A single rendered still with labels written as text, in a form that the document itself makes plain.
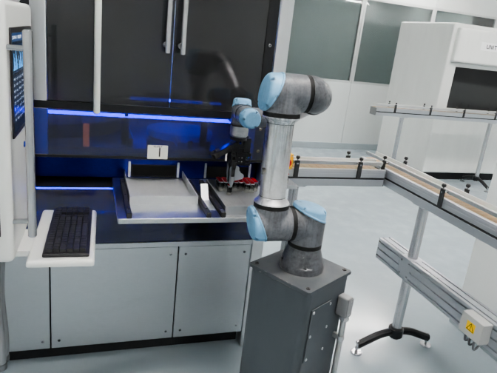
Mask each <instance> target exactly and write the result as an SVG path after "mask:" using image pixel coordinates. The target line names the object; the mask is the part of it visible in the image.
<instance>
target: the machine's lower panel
mask: <svg viewBox="0 0 497 373"><path fill-rule="evenodd" d="M251 245H252V239H248V240H219V241H164V242H136V243H96V244H95V263H94V265H93V266H66V267H50V278H49V267H39V268H27V267H26V262H27V258H28V257H15V258H14V259H13V260H12V261H10V262H5V281H4V283H5V286H4V288H5V300H6V301H5V302H6V311H7V321H8V328H9V340H10V352H17V351H26V350H35V349H49V348H50V281H51V334H52V348H59V347H68V346H83V345H92V344H100V343H117V342H125V341H134V340H149V339H158V338H166V337H172V336H173V337H182V336H191V335H207V334H215V333H224V332H239V331H241V326H242V319H243V307H244V301H245V295H246V283H247V277H248V270H249V258H250V252H251ZM178 247H179V254H178ZM177 260H178V265H177ZM176 271H177V285H176V295H175V281H176ZM174 301H175V315H174V326H173V335H172V322H173V311H174Z"/></svg>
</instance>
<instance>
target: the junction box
mask: <svg viewBox="0 0 497 373"><path fill-rule="evenodd" d="M459 329H460V330H461V331H462V332H463V333H465V334H466V335H467V336H468V337H469V338H470V339H471V340H473V341H474V342H475V343H476V344H478V345H479V346H480V345H487V344H488V343H489V339H490V336H491V332H492V330H493V324H491V323H490V322H488V321H487V320H485V319H484V318H483V317H482V316H481V315H479V314H478V313H477V312H475V311H474V310H472V309H468V310H463V312H462V315H461V320H460V323H459Z"/></svg>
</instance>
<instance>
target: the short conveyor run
mask: <svg viewBox="0 0 497 373"><path fill-rule="evenodd" d="M347 154H348V155H346V157H345V158H323V157H300V156H299V155H297V156H294V159H293V164H292V169H290V170H289V171H288V173H289V179H290V180H292V181H293V182H294V183H295V184H296V185H297V186H346V187H383V184H384V180H385V173H386V171H385V170H384V169H380V168H378V167H376V166H382V165H383V163H382V162H376V159H369V158H351V156H350V155H349V154H351V151H347Z"/></svg>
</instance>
